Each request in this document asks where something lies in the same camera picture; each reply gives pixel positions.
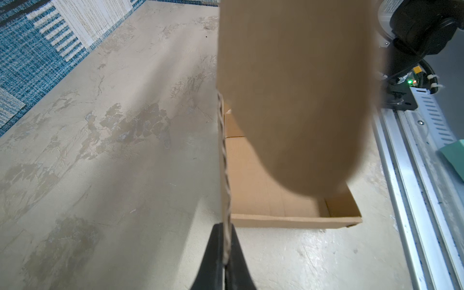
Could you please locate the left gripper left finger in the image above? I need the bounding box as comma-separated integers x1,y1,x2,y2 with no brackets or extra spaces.
190,223,224,290

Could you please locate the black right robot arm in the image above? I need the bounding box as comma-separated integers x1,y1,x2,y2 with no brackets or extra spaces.
384,0,464,80

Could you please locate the aluminium mounting rail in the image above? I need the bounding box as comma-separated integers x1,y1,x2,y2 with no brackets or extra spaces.
373,88,464,290

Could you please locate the brown cardboard box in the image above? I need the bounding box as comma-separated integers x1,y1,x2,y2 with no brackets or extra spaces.
217,1,377,229

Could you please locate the small teal clock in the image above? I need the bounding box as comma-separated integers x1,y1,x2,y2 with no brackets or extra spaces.
439,140,464,180

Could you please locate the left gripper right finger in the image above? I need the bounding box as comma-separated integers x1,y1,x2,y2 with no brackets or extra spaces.
225,225,257,290

